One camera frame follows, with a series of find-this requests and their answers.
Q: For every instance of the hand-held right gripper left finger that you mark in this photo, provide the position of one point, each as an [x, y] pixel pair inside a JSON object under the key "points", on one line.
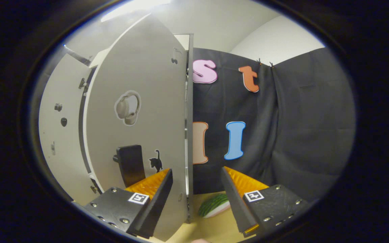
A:
{"points": [[155, 206]]}

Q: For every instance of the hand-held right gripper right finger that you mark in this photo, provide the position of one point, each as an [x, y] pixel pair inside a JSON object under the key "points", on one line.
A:
{"points": [[236, 202]]}

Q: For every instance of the white grey cabinet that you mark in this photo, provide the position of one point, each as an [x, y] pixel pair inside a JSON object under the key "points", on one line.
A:
{"points": [[189, 135]]}

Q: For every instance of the white cabinet door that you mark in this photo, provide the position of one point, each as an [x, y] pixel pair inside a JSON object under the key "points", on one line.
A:
{"points": [[66, 152], [147, 84]]}

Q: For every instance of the metal door hinge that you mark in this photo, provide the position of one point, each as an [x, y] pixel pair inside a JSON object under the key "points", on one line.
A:
{"points": [[94, 189], [83, 85]]}

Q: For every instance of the watermelon slice toy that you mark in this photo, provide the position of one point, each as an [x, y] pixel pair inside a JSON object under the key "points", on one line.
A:
{"points": [[213, 206]]}

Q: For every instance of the black backdrop cloth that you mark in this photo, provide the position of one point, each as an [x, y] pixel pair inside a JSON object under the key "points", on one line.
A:
{"points": [[299, 135]]}

